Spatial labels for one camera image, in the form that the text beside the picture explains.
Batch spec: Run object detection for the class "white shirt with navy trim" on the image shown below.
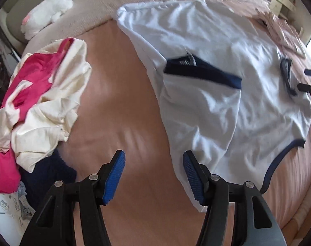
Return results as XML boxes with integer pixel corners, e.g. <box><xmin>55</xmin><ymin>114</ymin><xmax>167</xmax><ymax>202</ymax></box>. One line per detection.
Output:
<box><xmin>115</xmin><ymin>0</ymin><xmax>311</xmax><ymax>212</ymax></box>

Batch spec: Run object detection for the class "left beige pillow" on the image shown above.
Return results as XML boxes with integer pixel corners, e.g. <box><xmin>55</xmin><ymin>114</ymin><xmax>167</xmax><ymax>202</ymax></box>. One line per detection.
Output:
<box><xmin>23</xmin><ymin>0</ymin><xmax>166</xmax><ymax>55</ymax></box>

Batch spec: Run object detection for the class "cream and magenta garment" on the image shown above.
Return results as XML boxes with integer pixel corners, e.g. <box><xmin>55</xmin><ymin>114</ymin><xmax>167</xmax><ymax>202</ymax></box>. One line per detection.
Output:
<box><xmin>0</xmin><ymin>37</ymin><xmax>92</xmax><ymax>194</ymax></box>

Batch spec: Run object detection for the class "white patterned cloth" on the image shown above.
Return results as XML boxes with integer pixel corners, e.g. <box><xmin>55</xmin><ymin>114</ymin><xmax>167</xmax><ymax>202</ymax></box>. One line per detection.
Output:
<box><xmin>0</xmin><ymin>181</ymin><xmax>35</xmax><ymax>236</ymax></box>

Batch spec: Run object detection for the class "navy blue garment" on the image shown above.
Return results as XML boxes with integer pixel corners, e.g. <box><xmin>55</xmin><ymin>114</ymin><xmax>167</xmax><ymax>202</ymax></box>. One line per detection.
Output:
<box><xmin>19</xmin><ymin>149</ymin><xmax>76</xmax><ymax>210</ymax></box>

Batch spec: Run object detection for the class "white plush toy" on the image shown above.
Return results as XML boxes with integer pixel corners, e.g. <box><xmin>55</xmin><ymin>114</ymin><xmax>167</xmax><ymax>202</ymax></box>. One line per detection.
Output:
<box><xmin>21</xmin><ymin>0</ymin><xmax>73</xmax><ymax>41</ymax></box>

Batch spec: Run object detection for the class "folded pink cat pajamas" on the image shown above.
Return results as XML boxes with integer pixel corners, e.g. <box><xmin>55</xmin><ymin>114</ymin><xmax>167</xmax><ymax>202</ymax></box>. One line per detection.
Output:
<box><xmin>254</xmin><ymin>9</ymin><xmax>306</xmax><ymax>59</ymax></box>

